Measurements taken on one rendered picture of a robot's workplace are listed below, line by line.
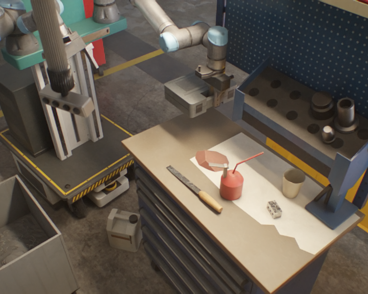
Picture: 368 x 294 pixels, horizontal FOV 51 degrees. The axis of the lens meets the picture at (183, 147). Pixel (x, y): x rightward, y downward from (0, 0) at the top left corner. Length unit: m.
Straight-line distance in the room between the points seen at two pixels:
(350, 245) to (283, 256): 1.38
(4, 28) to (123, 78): 2.32
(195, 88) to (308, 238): 0.75
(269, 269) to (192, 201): 0.37
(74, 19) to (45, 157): 0.96
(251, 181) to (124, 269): 1.15
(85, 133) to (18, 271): 1.11
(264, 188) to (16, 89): 1.57
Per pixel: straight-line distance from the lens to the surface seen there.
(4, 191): 2.31
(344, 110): 1.23
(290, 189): 1.47
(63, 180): 2.51
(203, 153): 1.59
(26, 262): 1.95
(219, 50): 1.48
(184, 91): 1.62
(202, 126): 1.79
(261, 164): 1.62
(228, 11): 1.66
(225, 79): 1.52
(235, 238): 1.36
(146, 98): 3.69
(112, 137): 2.75
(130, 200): 2.73
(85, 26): 2.19
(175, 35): 1.49
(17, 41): 1.97
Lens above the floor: 2.05
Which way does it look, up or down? 41 degrees down
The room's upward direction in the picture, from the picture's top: straight up
